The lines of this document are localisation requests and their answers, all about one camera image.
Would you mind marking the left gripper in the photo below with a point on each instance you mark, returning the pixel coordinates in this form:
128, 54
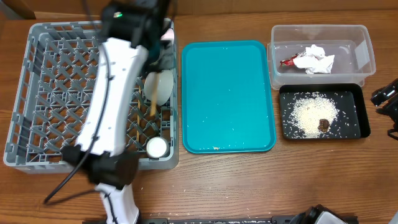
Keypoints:
166, 62

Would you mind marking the grey bowl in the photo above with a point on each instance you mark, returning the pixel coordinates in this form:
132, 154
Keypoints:
160, 88

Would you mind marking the wooden chopstick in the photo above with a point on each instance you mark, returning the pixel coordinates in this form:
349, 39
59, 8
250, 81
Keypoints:
138, 118
154, 99

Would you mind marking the white cup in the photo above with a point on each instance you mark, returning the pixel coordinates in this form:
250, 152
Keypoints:
157, 147

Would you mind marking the white napkin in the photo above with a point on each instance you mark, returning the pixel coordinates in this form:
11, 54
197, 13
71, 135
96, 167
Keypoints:
313, 60

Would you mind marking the rice pile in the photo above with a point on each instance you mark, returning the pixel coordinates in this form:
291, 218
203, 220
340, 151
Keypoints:
301, 112

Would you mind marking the brown food scrap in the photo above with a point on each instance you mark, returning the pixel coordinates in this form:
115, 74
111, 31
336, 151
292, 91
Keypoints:
324, 125

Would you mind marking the red wrapper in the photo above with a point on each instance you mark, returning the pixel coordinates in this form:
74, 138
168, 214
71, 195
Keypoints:
288, 62

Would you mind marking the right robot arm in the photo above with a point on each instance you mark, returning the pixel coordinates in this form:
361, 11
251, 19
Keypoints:
388, 95

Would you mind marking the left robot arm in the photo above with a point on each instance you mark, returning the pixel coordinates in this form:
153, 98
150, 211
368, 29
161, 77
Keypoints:
130, 41

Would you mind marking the teal serving tray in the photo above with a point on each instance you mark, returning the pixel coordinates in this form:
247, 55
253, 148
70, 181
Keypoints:
226, 98

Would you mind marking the grey plastic dish rack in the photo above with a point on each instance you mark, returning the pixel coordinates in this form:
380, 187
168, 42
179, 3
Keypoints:
53, 96

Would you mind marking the clear plastic bin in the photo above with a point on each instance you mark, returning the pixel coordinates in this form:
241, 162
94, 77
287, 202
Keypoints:
350, 44

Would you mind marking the black tray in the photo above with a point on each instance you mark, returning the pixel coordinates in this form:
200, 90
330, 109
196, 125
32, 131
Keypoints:
353, 88

